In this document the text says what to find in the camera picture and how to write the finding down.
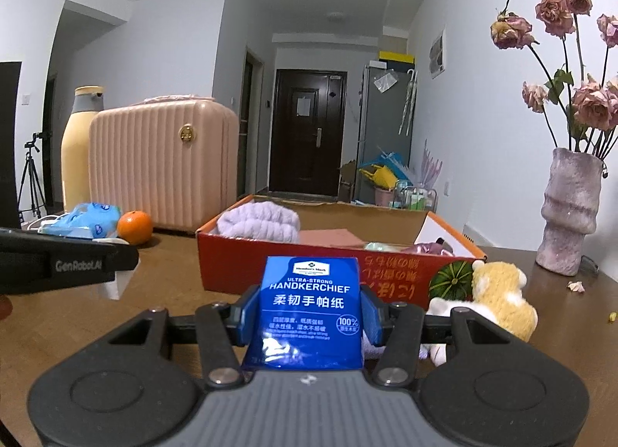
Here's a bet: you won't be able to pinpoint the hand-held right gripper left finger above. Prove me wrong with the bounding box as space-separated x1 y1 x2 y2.
103 285 262 389

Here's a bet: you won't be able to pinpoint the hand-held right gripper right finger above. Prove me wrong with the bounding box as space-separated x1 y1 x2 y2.
360 284 525 388

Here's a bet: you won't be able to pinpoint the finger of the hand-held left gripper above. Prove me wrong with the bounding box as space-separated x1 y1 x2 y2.
0 227 132 251

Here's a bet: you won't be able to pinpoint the white wedge sponge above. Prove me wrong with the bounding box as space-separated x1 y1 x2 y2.
98 257 141 302

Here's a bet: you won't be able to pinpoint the red cardboard box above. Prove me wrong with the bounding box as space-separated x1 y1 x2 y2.
195 194 488 311

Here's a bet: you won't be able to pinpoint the blue handkerchief tissue pack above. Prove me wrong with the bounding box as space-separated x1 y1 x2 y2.
241 255 364 372

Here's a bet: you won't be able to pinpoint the purple satin scrunchie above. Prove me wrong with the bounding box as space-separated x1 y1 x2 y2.
400 238 455 257

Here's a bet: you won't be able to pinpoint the purple fluffy towel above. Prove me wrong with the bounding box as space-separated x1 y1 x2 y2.
216 200 302 241

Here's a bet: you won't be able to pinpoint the blue printed tissue pack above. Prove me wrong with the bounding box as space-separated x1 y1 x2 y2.
63 202 122 239

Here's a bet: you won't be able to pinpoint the orange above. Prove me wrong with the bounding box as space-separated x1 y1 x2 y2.
116 210 154 245

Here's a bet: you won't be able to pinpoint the yellow thermos bottle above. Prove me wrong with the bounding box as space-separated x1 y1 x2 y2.
60 85 106 214

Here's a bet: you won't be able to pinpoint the black paper bag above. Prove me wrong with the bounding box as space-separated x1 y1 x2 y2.
0 61 23 231

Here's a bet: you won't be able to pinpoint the pink ribbed suitcase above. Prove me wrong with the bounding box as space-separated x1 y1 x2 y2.
88 94 241 236

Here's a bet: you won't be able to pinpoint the white utility cart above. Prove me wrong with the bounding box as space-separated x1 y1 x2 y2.
390 183 438 211

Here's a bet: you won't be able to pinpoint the white and yellow plush toy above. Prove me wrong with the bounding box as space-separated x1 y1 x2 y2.
425 260 538 366

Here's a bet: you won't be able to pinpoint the brown cardboard box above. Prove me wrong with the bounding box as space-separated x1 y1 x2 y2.
339 159 358 202

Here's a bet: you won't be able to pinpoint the blue and yellow bags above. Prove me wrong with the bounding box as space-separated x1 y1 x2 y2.
357 151 411 187

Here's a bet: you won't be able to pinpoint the purple feather bundle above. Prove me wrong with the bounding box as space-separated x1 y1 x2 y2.
418 139 443 187

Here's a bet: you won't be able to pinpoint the dark entrance door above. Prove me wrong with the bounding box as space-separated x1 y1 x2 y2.
268 69 349 197

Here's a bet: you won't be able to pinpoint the side room door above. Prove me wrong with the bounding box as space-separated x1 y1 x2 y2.
238 46 267 199

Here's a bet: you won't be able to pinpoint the grey refrigerator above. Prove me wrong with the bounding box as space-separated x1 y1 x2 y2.
356 60 417 173

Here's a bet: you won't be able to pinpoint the hanging folded umbrella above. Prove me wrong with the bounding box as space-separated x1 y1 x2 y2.
398 69 417 137

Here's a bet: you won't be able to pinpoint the purple ceramic vase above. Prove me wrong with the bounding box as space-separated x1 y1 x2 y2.
535 147 607 277

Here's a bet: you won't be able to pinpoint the bunch of dried pink roses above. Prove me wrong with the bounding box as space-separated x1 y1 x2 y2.
489 0 618 158

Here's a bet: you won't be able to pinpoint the black camera tripod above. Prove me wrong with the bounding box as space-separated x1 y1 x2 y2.
18 130 54 224

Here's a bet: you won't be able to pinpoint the white wall panel box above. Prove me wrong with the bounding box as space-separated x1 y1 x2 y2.
429 29 446 80

